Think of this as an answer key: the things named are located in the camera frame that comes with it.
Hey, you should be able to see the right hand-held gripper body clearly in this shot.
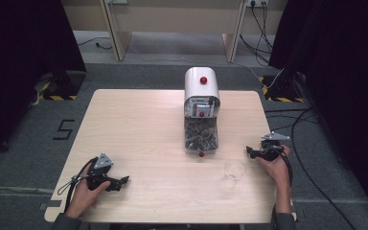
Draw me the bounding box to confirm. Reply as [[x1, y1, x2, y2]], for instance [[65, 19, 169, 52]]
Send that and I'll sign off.
[[256, 130, 291, 162]]

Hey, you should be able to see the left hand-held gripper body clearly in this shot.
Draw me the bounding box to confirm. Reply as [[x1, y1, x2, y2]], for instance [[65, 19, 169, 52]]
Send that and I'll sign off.
[[85, 152, 115, 192]]

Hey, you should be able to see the person's right hand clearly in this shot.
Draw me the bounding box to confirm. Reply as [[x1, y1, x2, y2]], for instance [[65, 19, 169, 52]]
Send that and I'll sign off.
[[254, 145, 292, 190]]

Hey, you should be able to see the person's left hand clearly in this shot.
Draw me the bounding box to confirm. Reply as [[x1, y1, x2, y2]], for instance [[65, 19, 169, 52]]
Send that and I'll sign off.
[[63, 172, 111, 220]]

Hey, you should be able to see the clear glass cup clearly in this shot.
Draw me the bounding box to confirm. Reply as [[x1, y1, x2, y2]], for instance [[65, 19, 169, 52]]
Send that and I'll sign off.
[[223, 159, 247, 190]]

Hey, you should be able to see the stand base with hazard tape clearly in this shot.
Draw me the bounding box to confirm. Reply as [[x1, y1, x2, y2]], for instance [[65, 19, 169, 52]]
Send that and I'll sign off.
[[258, 74, 307, 104], [33, 70, 88, 102]]

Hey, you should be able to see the white dispenser with red knobs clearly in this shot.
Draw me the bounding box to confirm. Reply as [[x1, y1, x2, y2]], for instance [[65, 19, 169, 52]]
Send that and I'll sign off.
[[183, 66, 221, 158]]

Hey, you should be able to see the dark curtain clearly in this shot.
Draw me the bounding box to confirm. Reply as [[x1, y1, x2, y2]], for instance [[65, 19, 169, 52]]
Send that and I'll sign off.
[[267, 0, 368, 221], [0, 0, 88, 169]]

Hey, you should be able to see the white power strip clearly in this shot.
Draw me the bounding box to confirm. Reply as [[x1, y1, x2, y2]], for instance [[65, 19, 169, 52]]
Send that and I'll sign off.
[[245, 0, 270, 9]]

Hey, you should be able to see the light wooden desk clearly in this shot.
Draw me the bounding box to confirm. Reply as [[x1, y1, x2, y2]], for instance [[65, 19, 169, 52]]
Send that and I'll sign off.
[[60, 0, 289, 63]]

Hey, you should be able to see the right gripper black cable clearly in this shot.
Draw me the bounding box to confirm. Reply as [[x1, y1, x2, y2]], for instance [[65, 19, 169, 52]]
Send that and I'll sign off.
[[270, 147, 295, 230]]

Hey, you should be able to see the long black floor cable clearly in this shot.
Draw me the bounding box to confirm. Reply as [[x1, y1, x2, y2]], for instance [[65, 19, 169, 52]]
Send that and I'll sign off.
[[264, 107, 359, 230]]

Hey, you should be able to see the bundle of black plug cables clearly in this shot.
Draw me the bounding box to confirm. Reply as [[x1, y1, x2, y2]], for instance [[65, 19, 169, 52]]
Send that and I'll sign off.
[[239, 0, 274, 67]]

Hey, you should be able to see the short black floor cable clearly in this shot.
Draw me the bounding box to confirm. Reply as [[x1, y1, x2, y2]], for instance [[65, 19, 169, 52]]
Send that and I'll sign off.
[[77, 36, 113, 51]]

